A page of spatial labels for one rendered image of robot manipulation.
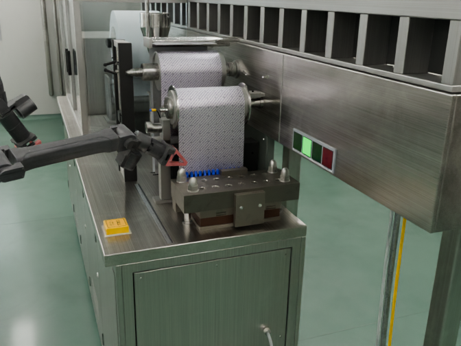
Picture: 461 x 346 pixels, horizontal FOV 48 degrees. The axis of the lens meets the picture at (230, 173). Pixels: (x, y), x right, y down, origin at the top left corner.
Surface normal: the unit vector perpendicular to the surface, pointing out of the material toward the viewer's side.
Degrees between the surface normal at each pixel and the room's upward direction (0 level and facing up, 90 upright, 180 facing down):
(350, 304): 0
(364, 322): 0
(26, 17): 90
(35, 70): 90
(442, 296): 90
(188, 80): 92
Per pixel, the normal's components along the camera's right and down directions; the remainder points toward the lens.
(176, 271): 0.35, 0.32
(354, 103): -0.94, 0.10
